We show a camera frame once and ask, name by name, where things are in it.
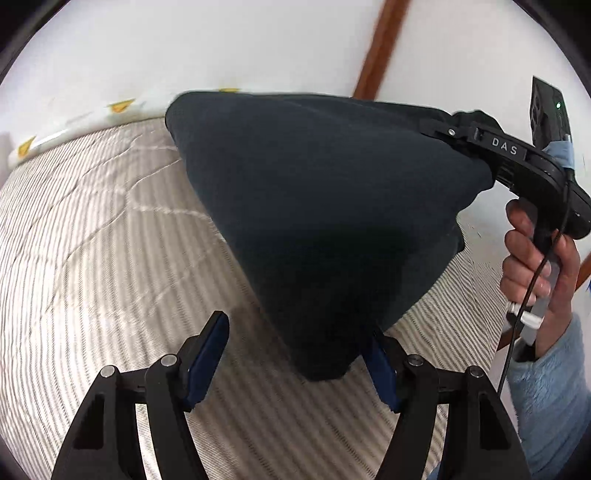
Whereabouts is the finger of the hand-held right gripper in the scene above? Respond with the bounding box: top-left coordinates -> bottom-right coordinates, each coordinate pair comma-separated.
421,111 -> 481,148

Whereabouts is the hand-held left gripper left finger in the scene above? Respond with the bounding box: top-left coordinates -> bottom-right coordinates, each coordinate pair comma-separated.
52,311 -> 230,480

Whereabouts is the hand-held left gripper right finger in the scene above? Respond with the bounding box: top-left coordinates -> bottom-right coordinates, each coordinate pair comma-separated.
362,325 -> 534,480

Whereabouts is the black sweater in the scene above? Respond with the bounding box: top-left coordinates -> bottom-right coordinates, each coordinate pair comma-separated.
165,90 -> 502,381

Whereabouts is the person's right forearm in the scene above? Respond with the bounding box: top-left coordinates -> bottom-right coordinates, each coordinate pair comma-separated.
505,314 -> 591,480

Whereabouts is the person's right hand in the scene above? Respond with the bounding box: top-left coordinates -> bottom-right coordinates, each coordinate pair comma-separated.
501,198 -> 581,365

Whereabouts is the brown wooden trim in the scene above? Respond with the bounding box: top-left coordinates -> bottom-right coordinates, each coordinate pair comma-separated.
353,0 -> 411,100

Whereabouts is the striped bed quilt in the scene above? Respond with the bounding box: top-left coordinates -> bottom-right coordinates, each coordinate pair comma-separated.
0,117 -> 513,480

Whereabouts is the white sheet with yellow print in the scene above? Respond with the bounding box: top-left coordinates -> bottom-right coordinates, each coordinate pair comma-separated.
7,88 -> 241,167

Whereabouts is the black cable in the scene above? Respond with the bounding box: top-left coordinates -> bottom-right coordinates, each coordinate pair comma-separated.
496,168 -> 573,395

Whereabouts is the white cable plug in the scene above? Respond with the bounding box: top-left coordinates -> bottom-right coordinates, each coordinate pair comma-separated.
505,302 -> 543,330

